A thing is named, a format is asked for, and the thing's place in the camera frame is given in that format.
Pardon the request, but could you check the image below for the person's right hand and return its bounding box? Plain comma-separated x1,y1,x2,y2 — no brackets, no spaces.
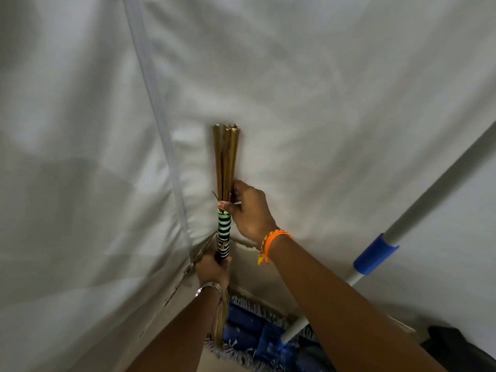
217,180,278,245

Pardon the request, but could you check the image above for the blue flat mop white pole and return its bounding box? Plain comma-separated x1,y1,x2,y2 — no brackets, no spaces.
204,120,496,372

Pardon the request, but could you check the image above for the stick broom with striped handle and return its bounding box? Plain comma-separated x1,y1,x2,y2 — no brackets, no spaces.
210,123,241,347

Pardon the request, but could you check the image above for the person's left forearm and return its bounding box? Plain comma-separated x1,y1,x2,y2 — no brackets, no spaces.
125,286,222,372

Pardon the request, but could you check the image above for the person's left hand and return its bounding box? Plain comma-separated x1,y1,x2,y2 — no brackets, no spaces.
195,253,233,291

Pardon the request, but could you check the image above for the silver metal bracelet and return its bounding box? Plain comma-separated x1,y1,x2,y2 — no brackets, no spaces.
195,281,224,303

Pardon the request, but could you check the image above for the orange thread bracelet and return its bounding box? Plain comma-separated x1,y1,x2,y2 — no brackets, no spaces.
257,229,293,266

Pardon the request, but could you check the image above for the person's right forearm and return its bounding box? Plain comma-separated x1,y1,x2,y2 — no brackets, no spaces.
267,235,448,372

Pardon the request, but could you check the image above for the black bag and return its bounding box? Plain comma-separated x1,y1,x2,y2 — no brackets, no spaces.
420,325,496,372

